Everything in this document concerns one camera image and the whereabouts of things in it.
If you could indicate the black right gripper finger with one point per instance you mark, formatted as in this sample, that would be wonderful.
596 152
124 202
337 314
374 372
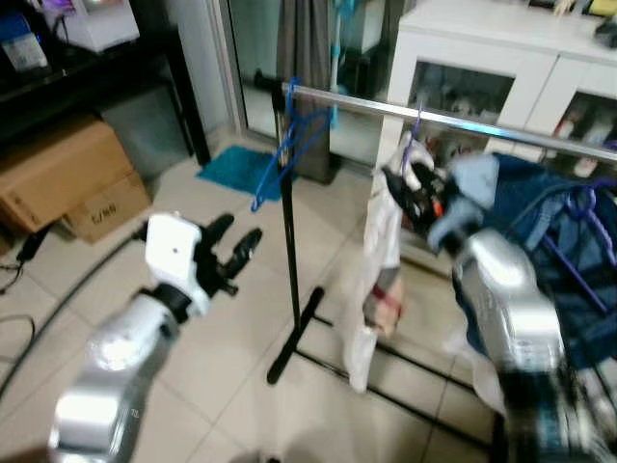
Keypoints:
399 181

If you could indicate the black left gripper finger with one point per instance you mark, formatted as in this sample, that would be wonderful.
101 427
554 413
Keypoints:
244 251
218 228

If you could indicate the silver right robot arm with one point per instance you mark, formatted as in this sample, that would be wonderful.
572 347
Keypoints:
506 299

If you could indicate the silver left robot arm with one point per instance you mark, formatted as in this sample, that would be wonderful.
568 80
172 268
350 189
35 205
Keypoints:
116 357

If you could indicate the blue plastic hanger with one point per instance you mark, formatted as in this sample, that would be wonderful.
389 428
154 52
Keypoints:
258 200

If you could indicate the purple plastic hanger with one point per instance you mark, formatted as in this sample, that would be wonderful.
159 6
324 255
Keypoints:
583 207
415 130

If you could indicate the metal clothes rack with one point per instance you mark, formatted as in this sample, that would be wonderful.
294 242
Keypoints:
294 241

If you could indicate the teal floor mat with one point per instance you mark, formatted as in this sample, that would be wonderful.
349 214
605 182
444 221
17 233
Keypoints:
236 172

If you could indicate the white printed shirt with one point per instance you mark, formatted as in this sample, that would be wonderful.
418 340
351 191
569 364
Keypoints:
371 260

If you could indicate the small cardboard box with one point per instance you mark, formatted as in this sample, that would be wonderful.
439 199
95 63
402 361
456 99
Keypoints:
106 212

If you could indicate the blue denim garment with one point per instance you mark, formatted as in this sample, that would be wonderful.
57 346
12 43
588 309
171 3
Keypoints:
540 212

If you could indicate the teal mop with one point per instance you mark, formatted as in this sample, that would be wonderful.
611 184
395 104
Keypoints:
339 48

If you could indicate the grey curtain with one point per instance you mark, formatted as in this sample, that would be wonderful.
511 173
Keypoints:
304 58

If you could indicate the white glass-door cabinet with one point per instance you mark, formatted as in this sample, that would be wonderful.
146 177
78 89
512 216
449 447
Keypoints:
482 48

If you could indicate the large cardboard box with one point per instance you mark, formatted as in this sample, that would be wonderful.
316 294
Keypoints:
58 174

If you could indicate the black power adapter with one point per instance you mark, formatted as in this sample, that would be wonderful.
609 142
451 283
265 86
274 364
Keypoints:
34 243

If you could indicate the black desk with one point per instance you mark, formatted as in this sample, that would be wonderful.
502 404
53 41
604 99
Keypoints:
96 77

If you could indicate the white appliance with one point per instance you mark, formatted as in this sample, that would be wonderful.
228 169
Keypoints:
96 24

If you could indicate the blue box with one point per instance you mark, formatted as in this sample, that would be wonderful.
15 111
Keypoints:
24 43

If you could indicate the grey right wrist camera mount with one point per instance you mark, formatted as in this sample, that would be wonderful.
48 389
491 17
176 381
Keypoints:
463 207

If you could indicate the light grey left wrist camera mount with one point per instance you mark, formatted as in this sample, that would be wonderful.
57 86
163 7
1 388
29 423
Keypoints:
174 251

